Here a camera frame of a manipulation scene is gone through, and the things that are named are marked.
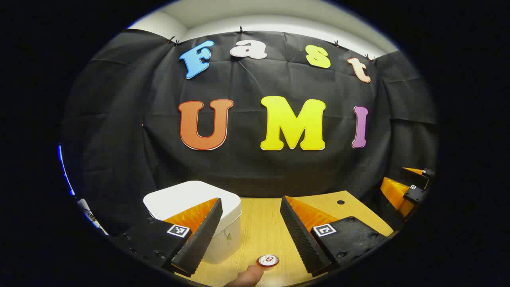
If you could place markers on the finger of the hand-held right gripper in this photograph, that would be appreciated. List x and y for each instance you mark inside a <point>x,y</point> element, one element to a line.
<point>392,193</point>
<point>416,177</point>

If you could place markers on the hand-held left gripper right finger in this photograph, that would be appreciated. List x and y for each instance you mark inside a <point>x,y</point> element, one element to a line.
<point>301,239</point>

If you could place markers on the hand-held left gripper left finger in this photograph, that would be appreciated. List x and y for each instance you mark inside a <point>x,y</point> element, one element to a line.
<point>201,239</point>

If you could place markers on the red pop can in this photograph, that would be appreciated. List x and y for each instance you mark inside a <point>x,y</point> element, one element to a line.
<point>267,260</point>

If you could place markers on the white desktop garbage bin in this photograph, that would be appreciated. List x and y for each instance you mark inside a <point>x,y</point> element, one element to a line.
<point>187,195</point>

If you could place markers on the wooden desktop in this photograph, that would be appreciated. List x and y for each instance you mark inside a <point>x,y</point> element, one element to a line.
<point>263,223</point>

